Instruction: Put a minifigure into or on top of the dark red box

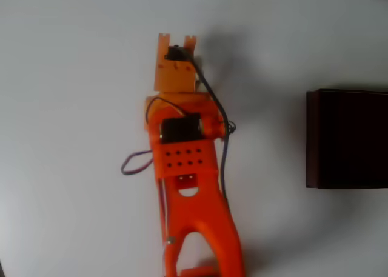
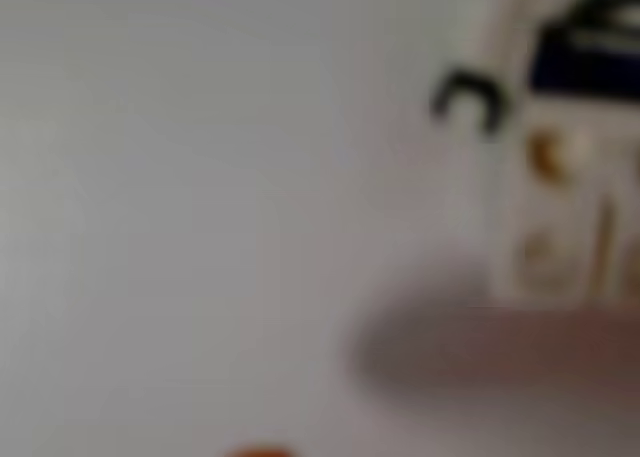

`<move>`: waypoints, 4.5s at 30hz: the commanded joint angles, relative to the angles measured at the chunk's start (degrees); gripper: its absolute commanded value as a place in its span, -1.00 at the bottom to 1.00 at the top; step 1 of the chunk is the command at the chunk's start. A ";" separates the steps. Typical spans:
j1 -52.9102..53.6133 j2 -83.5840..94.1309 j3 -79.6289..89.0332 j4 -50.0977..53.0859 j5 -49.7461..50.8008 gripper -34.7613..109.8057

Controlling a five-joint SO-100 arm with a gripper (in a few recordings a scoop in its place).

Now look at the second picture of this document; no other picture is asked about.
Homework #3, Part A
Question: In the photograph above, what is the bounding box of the red-orange gripper finger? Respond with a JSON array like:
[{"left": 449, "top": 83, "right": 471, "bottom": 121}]
[{"left": 347, "top": 301, "right": 640, "bottom": 421}]

